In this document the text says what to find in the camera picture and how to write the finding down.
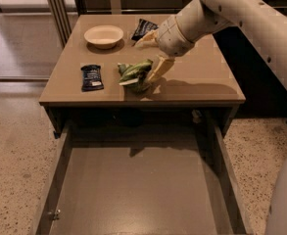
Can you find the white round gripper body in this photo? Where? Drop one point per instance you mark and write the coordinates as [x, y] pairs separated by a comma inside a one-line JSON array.
[[170, 37]]

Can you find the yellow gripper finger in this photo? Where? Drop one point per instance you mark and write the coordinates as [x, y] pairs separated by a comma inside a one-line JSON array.
[[148, 40], [164, 65]]

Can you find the green jalapeno chip bag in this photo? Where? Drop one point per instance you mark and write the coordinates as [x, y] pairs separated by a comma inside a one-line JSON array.
[[133, 76]]

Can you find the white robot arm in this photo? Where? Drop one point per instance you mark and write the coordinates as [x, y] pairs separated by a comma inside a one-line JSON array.
[[264, 27]]

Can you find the dark blue chip bag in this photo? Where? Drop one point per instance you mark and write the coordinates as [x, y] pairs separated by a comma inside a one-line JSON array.
[[142, 28]]

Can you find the open grey top drawer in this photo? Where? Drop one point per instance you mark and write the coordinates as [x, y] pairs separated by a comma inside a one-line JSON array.
[[160, 179]]

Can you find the white paper bowl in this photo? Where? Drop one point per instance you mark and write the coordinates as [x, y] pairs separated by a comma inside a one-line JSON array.
[[104, 36]]

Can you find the small dark blue snack bar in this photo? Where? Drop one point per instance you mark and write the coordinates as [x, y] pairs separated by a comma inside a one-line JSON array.
[[91, 78]]

